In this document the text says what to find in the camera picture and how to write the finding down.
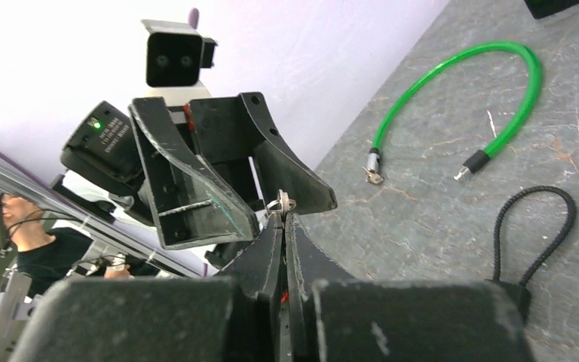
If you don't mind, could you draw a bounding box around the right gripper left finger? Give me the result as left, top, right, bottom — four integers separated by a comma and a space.
11, 216, 283, 361

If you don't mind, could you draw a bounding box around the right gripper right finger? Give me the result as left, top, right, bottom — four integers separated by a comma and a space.
285, 214, 535, 361

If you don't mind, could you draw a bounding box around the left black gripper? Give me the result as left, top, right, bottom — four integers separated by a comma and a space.
129, 92, 338, 250

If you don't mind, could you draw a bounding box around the small key bunch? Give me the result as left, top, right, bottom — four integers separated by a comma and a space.
266, 189, 297, 216

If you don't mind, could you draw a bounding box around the green cable lock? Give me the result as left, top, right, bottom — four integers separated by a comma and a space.
361, 41, 544, 186

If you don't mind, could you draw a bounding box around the pair of silver keys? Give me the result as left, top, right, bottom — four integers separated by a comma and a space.
362, 167, 384, 185

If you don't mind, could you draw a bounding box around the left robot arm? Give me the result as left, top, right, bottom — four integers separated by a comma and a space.
60, 92, 337, 268

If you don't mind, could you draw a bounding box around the person in black shirt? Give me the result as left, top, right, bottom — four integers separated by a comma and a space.
0, 192, 136, 301

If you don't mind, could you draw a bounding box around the black metronome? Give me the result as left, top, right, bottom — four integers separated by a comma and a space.
524, 0, 579, 20

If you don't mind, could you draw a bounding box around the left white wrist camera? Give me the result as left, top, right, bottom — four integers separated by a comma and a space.
141, 19, 218, 106

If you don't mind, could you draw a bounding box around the black cable padlock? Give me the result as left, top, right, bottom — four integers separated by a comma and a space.
487, 186, 578, 324

